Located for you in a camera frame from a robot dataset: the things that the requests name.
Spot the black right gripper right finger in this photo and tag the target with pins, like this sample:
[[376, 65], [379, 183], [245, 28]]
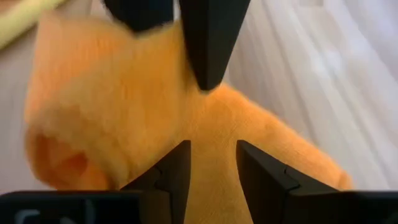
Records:
[[267, 183]]

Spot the orange microfiber towel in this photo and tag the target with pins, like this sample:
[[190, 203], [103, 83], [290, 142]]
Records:
[[155, 109]]

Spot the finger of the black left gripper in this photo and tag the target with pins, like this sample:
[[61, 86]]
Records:
[[140, 14], [211, 46]]

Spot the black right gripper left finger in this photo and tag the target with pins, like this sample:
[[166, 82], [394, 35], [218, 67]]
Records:
[[174, 174]]

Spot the yellow microfiber towel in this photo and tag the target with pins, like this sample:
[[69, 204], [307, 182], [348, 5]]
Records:
[[18, 25]]

